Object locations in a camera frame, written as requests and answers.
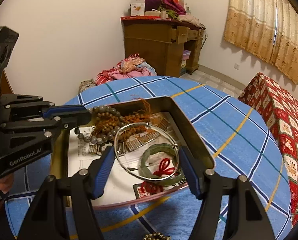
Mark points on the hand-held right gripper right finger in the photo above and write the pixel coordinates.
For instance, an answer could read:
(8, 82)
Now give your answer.
(189, 172)

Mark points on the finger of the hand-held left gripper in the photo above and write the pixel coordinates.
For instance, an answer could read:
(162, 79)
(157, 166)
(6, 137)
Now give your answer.
(74, 122)
(69, 110)

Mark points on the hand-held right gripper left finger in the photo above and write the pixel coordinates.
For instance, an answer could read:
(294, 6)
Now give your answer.
(104, 170)

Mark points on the silver bangle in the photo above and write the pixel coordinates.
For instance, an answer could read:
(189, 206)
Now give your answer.
(114, 140)

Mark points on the rectangular metal tin box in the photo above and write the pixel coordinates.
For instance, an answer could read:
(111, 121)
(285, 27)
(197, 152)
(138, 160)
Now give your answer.
(189, 135)

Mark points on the green jade bangle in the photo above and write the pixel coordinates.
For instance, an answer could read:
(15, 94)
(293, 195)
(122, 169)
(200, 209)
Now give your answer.
(161, 146)

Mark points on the person's left hand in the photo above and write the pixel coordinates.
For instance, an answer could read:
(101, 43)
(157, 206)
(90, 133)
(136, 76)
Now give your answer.
(5, 183)

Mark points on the floral fabric bag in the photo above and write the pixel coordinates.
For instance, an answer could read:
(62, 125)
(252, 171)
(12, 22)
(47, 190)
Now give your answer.
(87, 86)

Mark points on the blue plaid tablecloth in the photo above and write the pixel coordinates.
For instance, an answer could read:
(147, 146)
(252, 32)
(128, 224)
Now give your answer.
(226, 120)

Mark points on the pile of pink clothes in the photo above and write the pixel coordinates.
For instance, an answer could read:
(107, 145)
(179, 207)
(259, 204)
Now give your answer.
(129, 70)

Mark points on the brown wooden desk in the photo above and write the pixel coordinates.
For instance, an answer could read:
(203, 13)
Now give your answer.
(149, 45)

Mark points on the red printed bedspread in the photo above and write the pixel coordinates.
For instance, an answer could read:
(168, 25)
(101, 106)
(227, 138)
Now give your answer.
(283, 120)

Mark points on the pink plastic storage box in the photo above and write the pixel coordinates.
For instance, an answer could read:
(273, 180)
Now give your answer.
(186, 58)

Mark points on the flat red box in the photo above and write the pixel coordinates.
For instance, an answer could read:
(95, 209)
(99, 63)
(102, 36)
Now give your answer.
(139, 17)

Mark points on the white printed carton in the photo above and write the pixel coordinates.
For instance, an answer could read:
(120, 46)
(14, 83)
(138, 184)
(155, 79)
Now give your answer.
(137, 6)

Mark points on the pile of clothes on desk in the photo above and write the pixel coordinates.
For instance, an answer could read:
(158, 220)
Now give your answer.
(171, 5)

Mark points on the wide beige patterned curtain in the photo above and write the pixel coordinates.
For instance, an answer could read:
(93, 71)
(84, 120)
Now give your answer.
(258, 22)

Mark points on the white wall outlet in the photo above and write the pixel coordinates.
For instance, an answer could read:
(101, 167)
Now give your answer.
(236, 66)

